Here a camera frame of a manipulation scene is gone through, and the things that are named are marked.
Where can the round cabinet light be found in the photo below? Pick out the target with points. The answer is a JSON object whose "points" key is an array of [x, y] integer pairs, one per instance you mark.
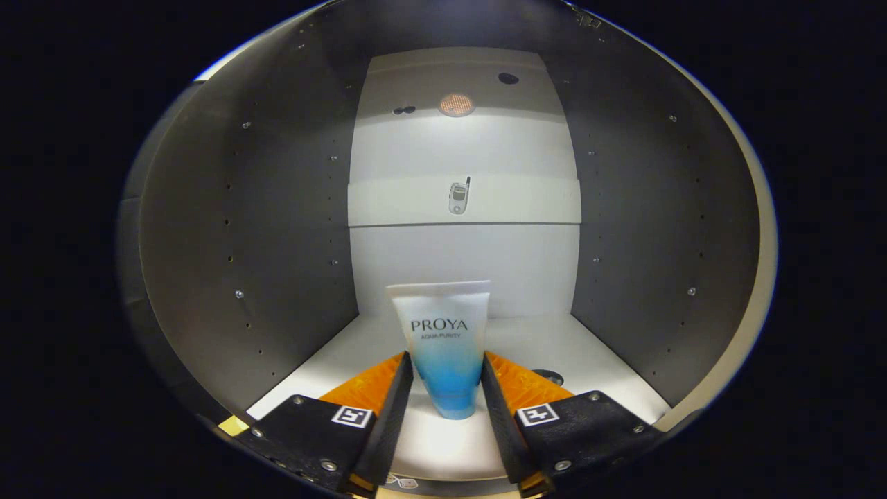
{"points": [[456, 104]]}

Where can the white blue cosmetic tube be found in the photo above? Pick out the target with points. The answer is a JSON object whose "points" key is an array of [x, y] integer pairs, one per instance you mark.
{"points": [[443, 333]]}

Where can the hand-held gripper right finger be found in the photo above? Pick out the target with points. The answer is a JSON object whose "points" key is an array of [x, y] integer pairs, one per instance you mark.
{"points": [[502, 430]]}

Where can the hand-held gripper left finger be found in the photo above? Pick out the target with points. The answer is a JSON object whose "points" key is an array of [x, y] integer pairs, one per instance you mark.
{"points": [[388, 430]]}

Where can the dark grey cabinet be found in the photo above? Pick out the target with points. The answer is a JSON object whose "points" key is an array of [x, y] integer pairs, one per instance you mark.
{"points": [[457, 256]]}

